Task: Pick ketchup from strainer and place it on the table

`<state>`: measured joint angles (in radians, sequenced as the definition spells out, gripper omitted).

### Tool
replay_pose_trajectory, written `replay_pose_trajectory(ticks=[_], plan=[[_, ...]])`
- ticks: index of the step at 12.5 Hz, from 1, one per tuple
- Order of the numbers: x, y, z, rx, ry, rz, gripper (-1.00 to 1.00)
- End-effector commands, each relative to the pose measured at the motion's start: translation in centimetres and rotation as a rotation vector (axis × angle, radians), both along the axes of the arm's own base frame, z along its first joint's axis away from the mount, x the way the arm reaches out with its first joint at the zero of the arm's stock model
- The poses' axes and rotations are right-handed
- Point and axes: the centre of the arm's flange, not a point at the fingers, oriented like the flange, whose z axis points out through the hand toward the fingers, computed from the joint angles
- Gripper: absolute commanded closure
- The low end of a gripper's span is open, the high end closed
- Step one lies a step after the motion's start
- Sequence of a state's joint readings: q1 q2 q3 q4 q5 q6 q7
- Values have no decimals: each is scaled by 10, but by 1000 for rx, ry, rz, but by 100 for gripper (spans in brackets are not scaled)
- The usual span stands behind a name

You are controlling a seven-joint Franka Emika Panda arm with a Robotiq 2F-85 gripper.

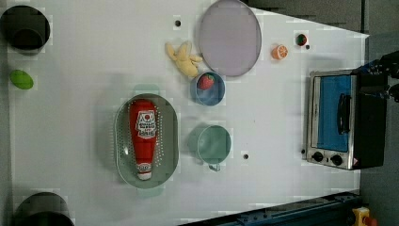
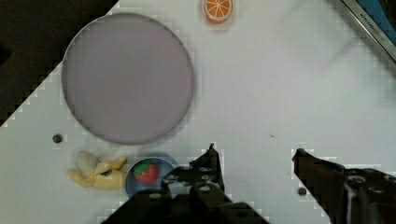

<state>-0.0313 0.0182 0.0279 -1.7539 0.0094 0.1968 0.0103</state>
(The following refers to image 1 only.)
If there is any red plush ketchup bottle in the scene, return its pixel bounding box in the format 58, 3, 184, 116
129, 99, 157, 181

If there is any silver black toaster oven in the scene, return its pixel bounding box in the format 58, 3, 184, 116
306, 70, 388, 170

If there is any orange slice toy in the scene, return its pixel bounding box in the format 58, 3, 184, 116
271, 45, 288, 60

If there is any green lime toy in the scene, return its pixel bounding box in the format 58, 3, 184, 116
9, 70, 34, 89

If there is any green mug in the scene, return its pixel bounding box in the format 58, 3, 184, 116
187, 124, 231, 172

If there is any blue metal frame rail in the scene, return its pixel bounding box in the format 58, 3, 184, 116
181, 192, 362, 226

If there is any yellow red emergency button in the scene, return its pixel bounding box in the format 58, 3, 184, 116
352, 207, 378, 226

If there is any large purple plate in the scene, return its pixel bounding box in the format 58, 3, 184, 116
199, 0, 262, 76

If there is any green oval strainer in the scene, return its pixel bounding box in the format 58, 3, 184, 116
114, 93, 179, 189

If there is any black cylinder upper post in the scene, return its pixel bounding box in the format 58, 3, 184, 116
0, 5, 51, 51

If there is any black cylinder lower post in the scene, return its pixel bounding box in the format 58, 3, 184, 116
11, 192, 75, 226

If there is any black cylinder post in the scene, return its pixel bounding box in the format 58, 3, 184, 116
11, 192, 75, 226
0, 5, 51, 51

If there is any small red strawberry toy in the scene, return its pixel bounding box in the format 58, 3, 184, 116
295, 34, 308, 46

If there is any blue bowl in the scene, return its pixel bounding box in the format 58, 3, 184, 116
190, 72, 226, 106

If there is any red toy strawberry in bowl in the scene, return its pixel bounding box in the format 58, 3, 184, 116
197, 73, 215, 90

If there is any yellow plush banana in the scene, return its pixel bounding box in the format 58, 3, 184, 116
166, 41, 202, 78

